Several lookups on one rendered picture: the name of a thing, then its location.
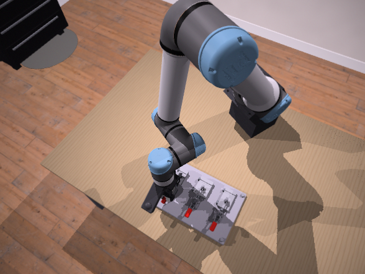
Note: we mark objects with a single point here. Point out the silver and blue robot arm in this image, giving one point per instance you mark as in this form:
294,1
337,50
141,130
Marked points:
226,56

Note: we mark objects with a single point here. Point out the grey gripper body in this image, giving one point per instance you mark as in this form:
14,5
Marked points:
170,187

